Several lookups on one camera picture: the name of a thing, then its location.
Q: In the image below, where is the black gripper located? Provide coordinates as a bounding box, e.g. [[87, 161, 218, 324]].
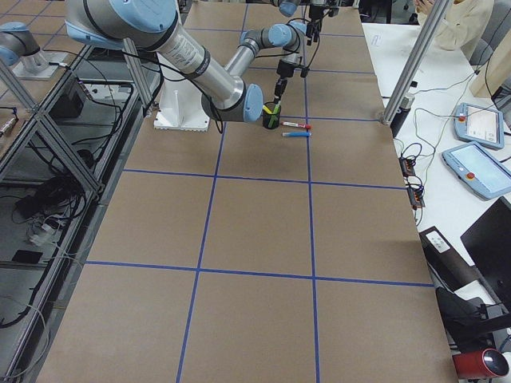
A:
[[306, 5, 324, 44], [273, 60, 295, 102]]

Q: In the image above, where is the green highlighter pen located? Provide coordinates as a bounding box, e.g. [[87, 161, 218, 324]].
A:
[[269, 101, 281, 128]]

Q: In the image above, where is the red capped white marker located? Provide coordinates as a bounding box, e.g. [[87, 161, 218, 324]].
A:
[[281, 121, 312, 130]]

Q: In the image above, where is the blue highlighter pen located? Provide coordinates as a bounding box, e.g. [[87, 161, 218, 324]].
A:
[[282, 132, 311, 137]]

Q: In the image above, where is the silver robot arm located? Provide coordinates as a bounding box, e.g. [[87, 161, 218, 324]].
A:
[[65, 1, 306, 122], [268, 0, 339, 45]]

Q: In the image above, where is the black mesh pen cup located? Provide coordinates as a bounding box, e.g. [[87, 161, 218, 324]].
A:
[[263, 101, 280, 130]]

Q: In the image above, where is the left grey usb hub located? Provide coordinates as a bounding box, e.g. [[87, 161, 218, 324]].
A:
[[398, 157, 416, 177]]

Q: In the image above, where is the grey usb hub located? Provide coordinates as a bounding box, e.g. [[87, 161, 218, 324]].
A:
[[398, 157, 416, 177], [406, 185, 426, 211]]

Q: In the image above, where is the person in cream sweater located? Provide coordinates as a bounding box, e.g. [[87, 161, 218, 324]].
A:
[[434, 0, 494, 59]]

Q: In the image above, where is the brown paper table mat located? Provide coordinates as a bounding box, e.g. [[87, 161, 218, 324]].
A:
[[38, 9, 457, 382]]

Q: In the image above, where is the right grey usb hub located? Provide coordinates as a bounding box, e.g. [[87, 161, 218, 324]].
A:
[[406, 185, 426, 211]]

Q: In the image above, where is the far blue teach pendant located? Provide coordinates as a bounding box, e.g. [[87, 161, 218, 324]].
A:
[[454, 103, 505, 150]]

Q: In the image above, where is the blue teach pendant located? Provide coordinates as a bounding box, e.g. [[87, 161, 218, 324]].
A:
[[454, 103, 505, 150], [442, 141, 510, 200]]

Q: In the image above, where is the near blue teach pendant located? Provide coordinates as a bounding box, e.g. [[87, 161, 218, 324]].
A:
[[442, 141, 510, 200]]

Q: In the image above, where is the dark grey labelled box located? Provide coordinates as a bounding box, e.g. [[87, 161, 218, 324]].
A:
[[419, 226, 482, 292]]

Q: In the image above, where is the black monitor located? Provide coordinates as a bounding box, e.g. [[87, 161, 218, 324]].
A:
[[461, 197, 510, 282]]

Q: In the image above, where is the red cylindrical bottle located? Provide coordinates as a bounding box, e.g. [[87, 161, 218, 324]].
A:
[[452, 349, 510, 379]]

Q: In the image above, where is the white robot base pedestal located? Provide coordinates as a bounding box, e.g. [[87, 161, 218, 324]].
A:
[[154, 53, 210, 132]]

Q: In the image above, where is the aluminium frame post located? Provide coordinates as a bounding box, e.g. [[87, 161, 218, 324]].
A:
[[380, 0, 450, 125]]

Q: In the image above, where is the aluminium side frame rail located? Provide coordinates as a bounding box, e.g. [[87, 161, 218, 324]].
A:
[[1, 44, 162, 382]]

